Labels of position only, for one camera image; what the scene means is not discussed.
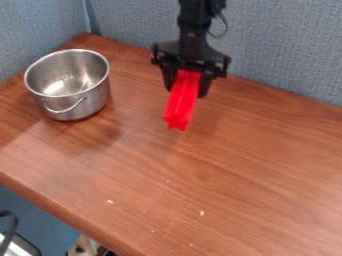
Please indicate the red plastic block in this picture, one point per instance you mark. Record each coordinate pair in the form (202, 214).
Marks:
(181, 104)

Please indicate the metal pot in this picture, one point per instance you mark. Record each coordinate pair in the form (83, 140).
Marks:
(69, 82)

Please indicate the grey device below table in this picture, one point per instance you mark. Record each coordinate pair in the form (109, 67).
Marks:
(20, 247)

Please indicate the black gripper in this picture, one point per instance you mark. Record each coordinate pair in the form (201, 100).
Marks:
(190, 53)

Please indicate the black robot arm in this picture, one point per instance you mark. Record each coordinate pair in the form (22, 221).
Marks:
(201, 12)

